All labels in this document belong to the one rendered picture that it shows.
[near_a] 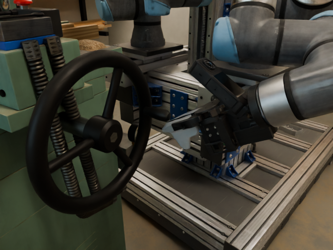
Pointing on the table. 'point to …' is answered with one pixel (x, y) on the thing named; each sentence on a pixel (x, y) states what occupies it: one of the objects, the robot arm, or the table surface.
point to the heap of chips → (90, 45)
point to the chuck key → (9, 12)
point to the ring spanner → (23, 15)
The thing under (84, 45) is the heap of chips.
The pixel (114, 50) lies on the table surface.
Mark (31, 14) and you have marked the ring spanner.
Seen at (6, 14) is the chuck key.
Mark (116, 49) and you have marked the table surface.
